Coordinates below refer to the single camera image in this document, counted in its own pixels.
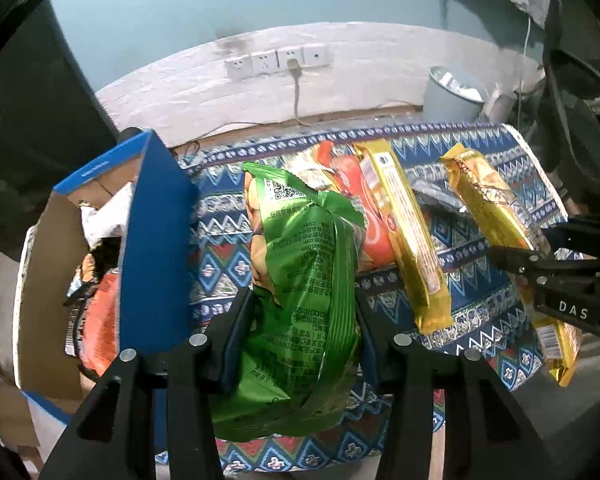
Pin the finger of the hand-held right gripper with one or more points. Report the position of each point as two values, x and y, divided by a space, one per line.
520 260
580 230

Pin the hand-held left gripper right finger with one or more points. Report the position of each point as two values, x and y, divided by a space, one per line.
372 360

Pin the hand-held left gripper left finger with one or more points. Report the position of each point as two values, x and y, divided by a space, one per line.
230 355

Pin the golden long biscuit packet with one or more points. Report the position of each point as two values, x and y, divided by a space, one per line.
495 205

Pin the green snack packet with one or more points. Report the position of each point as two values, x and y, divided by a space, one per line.
300 270

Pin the blue cardboard box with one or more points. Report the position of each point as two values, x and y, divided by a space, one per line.
155 260

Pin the orange black snack packet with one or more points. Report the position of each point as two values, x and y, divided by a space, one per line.
102 325

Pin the white snack packet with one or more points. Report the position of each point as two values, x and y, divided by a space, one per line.
105 220

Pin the patterned blue tablecloth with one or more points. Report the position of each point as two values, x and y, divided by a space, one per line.
480 285

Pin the silver snack packet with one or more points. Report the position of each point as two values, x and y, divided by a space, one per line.
440 197

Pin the yellow red-striped biscuit packet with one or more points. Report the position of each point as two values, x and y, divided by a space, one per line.
410 250

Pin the orange red snack packet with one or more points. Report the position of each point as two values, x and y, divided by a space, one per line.
375 230

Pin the white plastic object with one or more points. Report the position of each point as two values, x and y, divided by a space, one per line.
500 105

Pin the black office chair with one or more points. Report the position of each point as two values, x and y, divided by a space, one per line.
570 75

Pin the pale blue trash bin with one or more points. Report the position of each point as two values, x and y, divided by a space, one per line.
445 100

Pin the white paper trash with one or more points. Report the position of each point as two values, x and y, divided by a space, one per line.
462 85

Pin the brown cardboard sheet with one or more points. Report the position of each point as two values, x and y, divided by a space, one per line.
10 410

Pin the black round appliance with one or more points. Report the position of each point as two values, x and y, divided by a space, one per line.
130 135

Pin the dark hanging cloth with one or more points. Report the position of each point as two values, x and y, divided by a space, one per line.
30 135

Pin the white wall socket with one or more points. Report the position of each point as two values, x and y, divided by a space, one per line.
316 56
238 68
265 64
284 56

